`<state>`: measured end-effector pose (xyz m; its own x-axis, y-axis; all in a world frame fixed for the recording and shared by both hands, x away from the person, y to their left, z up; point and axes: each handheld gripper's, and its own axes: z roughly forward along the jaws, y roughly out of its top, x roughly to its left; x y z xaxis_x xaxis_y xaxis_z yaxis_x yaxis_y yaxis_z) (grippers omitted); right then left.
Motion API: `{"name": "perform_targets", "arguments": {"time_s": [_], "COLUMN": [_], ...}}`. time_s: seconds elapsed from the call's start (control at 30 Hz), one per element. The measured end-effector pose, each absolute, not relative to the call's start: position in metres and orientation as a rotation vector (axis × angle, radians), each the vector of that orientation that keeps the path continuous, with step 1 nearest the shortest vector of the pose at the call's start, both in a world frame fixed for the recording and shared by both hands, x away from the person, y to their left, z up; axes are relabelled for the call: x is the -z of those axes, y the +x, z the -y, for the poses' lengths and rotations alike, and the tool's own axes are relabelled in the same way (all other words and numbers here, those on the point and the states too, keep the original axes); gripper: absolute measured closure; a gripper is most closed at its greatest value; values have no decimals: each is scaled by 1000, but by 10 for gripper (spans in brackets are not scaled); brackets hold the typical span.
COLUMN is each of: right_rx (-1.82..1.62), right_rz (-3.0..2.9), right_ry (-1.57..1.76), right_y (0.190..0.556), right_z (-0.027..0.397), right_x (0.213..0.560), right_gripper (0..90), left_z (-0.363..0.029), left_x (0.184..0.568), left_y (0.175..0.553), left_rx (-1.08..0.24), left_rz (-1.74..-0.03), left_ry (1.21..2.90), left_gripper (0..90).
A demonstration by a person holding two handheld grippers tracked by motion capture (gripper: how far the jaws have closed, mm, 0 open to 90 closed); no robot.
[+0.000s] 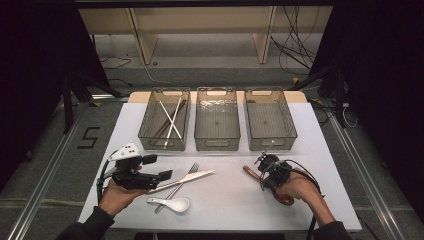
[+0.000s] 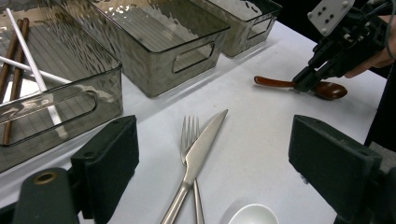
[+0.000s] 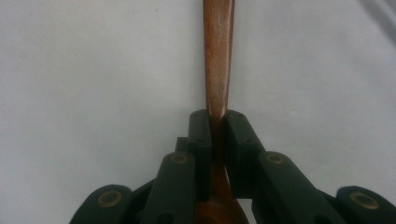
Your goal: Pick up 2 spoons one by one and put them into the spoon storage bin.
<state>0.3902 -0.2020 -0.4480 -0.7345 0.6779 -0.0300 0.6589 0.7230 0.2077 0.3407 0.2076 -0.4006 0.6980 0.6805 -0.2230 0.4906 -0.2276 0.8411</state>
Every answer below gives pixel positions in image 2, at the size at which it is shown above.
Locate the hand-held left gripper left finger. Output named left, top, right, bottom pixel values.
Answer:
left=70, top=115, right=140, bottom=224

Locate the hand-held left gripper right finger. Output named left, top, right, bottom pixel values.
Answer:
left=288, top=114, right=384, bottom=224

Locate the brown spoon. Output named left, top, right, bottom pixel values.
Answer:
left=253, top=75, right=349, bottom=102

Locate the smoky clear plastic bin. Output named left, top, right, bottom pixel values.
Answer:
left=88, top=0, right=232, bottom=99
left=0, top=0, right=124, bottom=174
left=189, top=0, right=283, bottom=59

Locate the steel fork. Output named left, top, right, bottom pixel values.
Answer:
left=179, top=115, right=205, bottom=224

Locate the steel knife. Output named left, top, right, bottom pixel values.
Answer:
left=160, top=108, right=230, bottom=224

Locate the white ceramic spoon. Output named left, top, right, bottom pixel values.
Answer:
left=228, top=203, right=280, bottom=224

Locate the white chopstick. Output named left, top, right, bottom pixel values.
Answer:
left=0, top=55, right=73, bottom=86
left=5, top=7, right=69, bottom=140

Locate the brown chopstick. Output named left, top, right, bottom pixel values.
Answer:
left=1, top=17, right=31, bottom=147
left=0, top=18, right=24, bottom=104

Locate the white table sheet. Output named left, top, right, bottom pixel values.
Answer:
left=0, top=20, right=389, bottom=224

